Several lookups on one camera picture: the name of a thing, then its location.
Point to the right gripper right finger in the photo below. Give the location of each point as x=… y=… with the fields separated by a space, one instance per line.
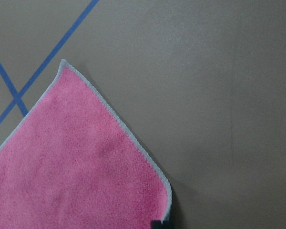
x=168 y=225

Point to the pink towel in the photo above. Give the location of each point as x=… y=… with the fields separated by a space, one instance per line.
x=72 y=163

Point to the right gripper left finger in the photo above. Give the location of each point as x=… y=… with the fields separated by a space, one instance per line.
x=156 y=224

